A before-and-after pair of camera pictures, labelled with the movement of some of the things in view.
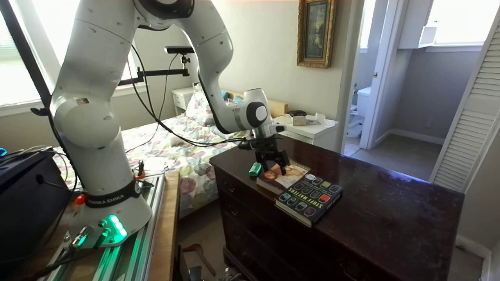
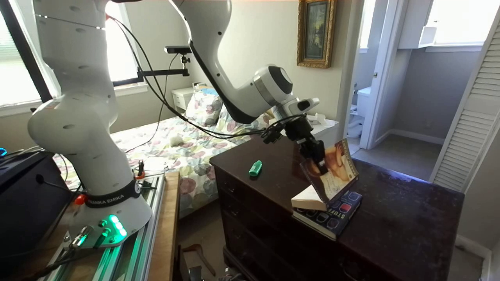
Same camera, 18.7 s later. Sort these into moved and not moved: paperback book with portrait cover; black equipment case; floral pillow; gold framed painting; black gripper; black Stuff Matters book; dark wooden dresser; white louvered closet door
Moved: black Stuff Matters book; black gripper; paperback book with portrait cover
Not moved: gold framed painting; floral pillow; white louvered closet door; dark wooden dresser; black equipment case
